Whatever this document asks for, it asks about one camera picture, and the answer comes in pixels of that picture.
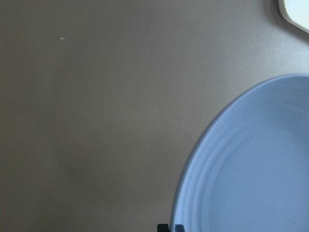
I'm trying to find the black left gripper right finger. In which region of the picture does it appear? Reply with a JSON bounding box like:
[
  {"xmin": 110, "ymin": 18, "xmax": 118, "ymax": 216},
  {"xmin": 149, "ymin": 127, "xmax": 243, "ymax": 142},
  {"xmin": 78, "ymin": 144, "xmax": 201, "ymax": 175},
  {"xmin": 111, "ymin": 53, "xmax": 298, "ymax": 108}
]
[{"xmin": 175, "ymin": 224, "xmax": 185, "ymax": 232}]

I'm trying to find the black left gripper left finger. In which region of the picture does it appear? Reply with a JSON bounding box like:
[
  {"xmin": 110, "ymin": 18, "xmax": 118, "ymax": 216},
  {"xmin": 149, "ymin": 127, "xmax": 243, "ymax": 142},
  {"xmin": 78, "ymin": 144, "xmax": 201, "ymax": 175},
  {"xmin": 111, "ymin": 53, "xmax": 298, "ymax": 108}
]
[{"xmin": 157, "ymin": 224, "xmax": 169, "ymax": 232}]

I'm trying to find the blue plate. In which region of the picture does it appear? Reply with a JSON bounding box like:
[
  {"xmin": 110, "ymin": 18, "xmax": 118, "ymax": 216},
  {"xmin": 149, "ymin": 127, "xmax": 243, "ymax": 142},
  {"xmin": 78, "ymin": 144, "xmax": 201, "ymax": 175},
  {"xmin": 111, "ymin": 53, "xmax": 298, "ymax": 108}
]
[{"xmin": 170, "ymin": 74, "xmax": 309, "ymax": 232}]

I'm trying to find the cream rabbit tray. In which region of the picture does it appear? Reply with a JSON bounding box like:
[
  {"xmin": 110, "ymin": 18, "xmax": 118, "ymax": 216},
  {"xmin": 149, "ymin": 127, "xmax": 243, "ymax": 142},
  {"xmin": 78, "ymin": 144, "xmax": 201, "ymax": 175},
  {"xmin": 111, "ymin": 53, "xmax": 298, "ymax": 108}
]
[{"xmin": 278, "ymin": 0, "xmax": 309, "ymax": 33}]

